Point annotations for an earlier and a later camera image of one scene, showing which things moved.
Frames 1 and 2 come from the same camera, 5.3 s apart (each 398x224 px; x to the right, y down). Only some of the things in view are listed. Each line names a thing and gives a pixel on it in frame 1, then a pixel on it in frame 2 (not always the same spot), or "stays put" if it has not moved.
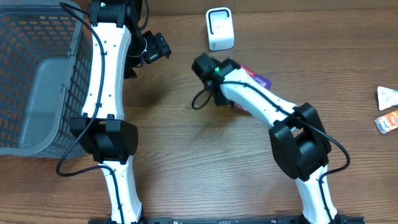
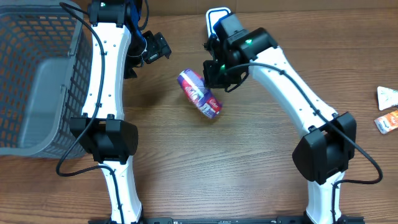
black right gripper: [219, 99] -> [212, 80]
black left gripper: [159, 48] stays put
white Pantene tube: [387, 98] stays put
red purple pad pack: [260, 81] -> [194, 84]
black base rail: [341, 219] stays put
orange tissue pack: [387, 122] stays put
